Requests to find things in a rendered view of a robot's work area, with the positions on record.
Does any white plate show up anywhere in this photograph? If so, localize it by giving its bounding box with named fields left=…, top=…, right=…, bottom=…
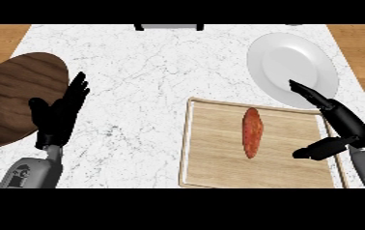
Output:
left=245, top=32, right=340, bottom=110

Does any pale wooden tray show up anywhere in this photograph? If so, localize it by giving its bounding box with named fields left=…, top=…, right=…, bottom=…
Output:
left=179, top=97, right=350, bottom=189

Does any grey appliance with black legs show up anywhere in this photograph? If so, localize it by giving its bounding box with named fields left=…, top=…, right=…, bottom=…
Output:
left=133, top=24, right=206, bottom=32

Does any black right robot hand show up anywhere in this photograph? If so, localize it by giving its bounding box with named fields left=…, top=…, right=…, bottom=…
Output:
left=288, top=79, right=365, bottom=160

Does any orange sweet potato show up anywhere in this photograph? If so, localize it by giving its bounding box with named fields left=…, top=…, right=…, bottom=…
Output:
left=241, top=106, right=265, bottom=159

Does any dark brown wooden board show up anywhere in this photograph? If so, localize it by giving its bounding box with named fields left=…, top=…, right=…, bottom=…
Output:
left=0, top=51, right=71, bottom=148

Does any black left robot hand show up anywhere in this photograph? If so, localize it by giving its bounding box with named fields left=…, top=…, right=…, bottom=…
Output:
left=27, top=72, right=92, bottom=150

